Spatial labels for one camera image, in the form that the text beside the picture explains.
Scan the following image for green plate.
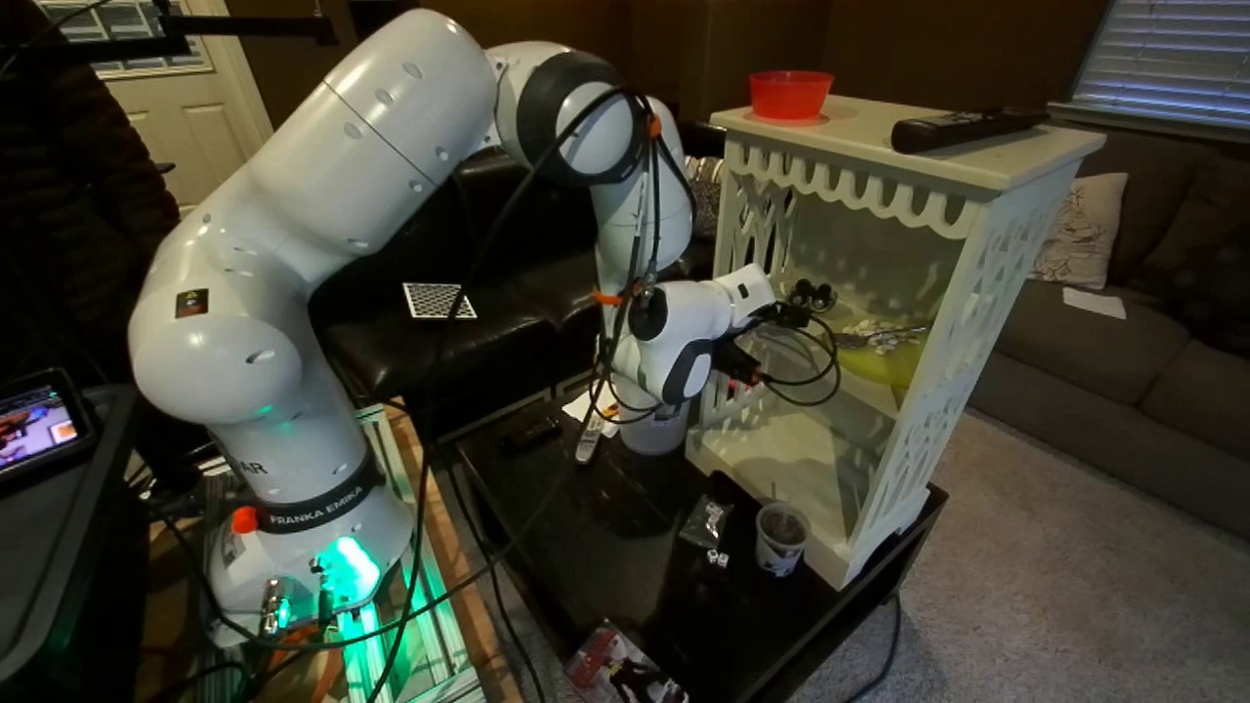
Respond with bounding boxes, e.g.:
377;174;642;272
830;324;935;405

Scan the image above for white lattice shelf unit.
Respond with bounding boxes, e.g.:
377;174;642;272
685;91;1108;595

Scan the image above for small black toy car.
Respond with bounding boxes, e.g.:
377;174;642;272
789;272;838;315

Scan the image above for small patterned cup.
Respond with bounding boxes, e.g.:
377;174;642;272
754;505;813;582

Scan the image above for patterned gray pillow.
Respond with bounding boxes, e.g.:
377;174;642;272
679;152;727;241

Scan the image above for black coffee table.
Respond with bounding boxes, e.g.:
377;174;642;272
453;373;954;703

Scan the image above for black leather couch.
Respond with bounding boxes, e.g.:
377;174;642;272
304;120;727;446

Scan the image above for dark couch pillow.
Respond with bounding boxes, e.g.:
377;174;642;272
1130;152;1250;354

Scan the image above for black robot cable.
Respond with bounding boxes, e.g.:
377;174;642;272
570;80;847;432

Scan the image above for white bottle with orange cap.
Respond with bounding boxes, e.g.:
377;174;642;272
201;505;302;639

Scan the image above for red plastic bowl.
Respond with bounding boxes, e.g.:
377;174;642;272
746;66;838;123

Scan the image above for white paper sheet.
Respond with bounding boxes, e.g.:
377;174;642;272
1060;286;1130;324

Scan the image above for white panel door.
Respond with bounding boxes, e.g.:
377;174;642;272
74;0;281;209

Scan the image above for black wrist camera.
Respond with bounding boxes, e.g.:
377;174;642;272
712;340;765;386

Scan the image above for small lit screen device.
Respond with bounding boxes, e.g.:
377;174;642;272
0;367;93;491

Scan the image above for black remote control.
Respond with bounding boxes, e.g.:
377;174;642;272
892;105;1050;156

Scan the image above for small white bottle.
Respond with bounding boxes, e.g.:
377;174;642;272
570;412;604;468

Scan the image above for window blinds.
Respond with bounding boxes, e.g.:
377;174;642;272
1065;0;1250;134

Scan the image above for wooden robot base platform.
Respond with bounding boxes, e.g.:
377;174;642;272
166;401;523;703

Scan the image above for light beige pillow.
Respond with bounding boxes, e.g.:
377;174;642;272
1033;168;1131;294

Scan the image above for person in dark jacket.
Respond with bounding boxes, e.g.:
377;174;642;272
0;0;185;394

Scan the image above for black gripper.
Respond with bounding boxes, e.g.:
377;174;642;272
743;294;820;340

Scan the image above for red and black magazine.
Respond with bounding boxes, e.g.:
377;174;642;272
563;621;696;703

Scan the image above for black floor cable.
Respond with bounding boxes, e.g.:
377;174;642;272
842;589;908;703

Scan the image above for small foil packet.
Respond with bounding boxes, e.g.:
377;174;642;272
674;491;733;569

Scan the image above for white paper scrap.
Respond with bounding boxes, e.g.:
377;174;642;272
557;379;619;427

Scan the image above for metal spoon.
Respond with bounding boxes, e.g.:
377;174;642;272
837;324;912;354

